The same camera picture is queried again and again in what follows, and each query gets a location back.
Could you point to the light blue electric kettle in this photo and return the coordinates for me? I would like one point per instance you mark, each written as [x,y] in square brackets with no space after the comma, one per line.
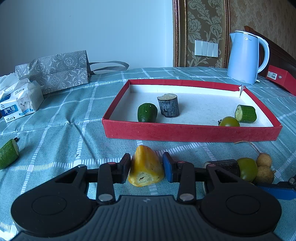
[249,56]

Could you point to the gilded wall frame moulding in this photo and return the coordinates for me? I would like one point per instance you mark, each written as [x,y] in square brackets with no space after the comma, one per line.
[179,33]

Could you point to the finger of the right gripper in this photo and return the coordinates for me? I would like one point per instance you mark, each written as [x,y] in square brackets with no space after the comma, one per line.
[284,190]

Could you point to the small dark green cucumber end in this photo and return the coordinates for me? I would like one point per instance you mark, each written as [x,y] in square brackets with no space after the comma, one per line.
[147,112]

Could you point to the white wall switch panel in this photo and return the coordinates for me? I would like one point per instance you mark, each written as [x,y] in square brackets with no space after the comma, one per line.
[207,49]

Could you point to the red cardboard box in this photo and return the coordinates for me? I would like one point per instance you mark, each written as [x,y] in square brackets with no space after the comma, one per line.
[282,78]

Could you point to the yellow fruit wedge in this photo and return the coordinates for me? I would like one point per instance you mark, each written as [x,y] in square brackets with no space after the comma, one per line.
[146,169]

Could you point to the cut cucumber chunk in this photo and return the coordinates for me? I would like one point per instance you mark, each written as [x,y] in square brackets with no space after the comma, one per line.
[245,114]

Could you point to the cucumber end piece far left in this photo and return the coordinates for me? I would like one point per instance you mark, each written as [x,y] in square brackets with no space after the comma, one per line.
[9,153]

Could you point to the grey patterned paper bag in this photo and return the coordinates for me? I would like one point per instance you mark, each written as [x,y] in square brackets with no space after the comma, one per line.
[66,70]

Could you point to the brown longan front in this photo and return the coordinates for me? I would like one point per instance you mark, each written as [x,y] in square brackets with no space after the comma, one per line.
[265,175]

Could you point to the large green tomato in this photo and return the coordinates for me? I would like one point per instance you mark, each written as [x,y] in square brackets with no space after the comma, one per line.
[229,121]

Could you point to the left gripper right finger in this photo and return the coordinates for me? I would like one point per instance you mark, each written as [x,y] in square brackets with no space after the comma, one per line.
[186,175]

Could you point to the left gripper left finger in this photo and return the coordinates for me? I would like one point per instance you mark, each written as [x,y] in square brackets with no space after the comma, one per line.
[106,176]

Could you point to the red shallow box tray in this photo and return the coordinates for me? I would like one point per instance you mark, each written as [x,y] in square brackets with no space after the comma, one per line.
[201,103]

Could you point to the green tomato small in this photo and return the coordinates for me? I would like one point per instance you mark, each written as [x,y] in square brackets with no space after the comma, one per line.
[248,169]

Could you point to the wooden headboard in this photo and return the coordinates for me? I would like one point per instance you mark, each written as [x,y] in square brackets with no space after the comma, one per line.
[278,57]

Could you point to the tissue pack with cat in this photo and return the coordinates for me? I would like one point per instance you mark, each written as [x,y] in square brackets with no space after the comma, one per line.
[19,97]

